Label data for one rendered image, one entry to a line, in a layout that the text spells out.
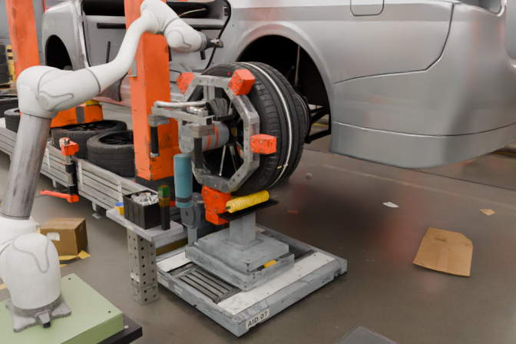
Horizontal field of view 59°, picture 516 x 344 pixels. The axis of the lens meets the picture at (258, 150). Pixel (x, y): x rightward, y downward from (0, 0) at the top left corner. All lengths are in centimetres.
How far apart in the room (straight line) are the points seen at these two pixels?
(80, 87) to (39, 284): 66
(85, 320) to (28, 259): 29
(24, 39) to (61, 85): 266
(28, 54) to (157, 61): 193
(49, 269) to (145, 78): 119
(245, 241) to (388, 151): 89
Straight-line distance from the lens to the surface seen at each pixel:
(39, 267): 169
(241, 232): 242
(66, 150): 369
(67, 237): 304
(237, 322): 215
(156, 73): 253
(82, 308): 181
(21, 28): 428
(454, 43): 198
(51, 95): 162
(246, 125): 198
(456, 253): 312
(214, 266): 246
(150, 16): 197
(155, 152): 221
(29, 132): 178
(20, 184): 181
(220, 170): 235
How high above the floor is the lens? 131
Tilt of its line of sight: 14 degrees down
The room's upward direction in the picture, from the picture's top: straight up
